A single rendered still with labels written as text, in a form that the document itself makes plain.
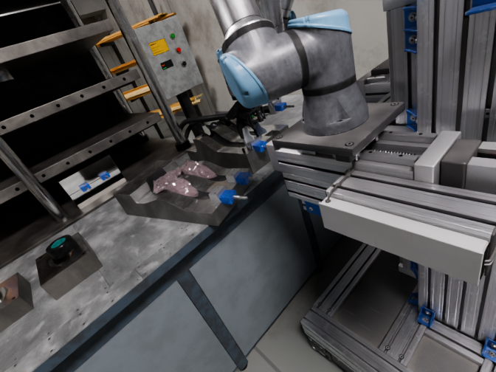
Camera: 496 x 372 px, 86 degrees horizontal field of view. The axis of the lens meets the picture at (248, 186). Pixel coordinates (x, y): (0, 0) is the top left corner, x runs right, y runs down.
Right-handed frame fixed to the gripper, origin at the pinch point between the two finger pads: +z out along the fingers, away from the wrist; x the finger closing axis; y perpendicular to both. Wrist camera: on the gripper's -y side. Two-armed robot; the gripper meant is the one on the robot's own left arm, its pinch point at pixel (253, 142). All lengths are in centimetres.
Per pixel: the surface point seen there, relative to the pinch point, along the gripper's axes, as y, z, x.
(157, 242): -2, 10, -50
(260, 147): 5.3, 0.7, -2.0
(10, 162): -74, -23, -71
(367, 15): -54, -12, 211
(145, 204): -17.6, 3.7, -44.3
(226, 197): 13.6, 3.4, -28.1
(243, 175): 9.5, 3.4, -16.1
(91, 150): -79, -11, -41
